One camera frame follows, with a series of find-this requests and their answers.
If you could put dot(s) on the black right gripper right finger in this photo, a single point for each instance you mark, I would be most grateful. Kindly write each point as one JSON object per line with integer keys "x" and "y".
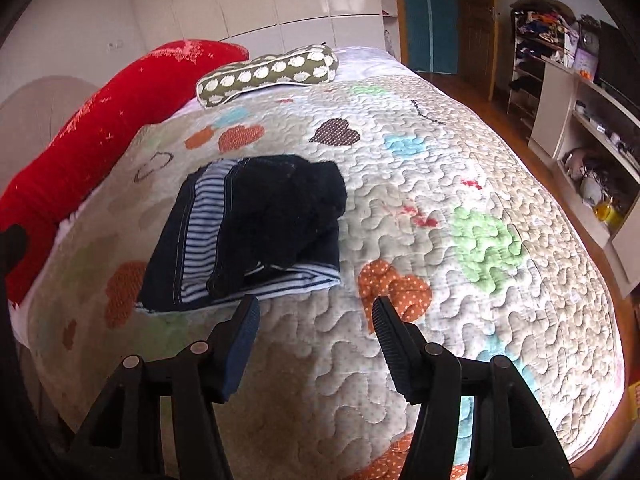
{"x": 511, "y": 436}

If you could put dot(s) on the quilted heart pattern bedspread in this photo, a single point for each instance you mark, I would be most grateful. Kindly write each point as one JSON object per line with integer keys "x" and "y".
{"x": 440, "y": 214}

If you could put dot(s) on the striped navy patched pants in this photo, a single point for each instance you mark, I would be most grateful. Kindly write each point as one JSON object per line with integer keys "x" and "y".
{"x": 264, "y": 226}

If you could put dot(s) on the olive white patterned pillow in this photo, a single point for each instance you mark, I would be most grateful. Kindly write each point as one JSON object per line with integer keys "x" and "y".
{"x": 303, "y": 66}

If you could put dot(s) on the long red bolster pillow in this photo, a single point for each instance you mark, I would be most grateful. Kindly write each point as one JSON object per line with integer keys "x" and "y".
{"x": 87, "y": 147}

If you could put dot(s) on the brown wooden door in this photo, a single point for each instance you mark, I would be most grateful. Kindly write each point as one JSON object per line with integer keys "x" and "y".
{"x": 478, "y": 44}

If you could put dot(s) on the beige round headboard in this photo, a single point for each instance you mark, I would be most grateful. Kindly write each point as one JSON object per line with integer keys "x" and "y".
{"x": 33, "y": 115}

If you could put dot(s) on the dark cluttered shoe rack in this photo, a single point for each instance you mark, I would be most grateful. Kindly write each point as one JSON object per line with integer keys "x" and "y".
{"x": 547, "y": 31}

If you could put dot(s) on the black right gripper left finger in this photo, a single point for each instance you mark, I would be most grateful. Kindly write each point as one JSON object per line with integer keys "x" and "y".
{"x": 121, "y": 437}

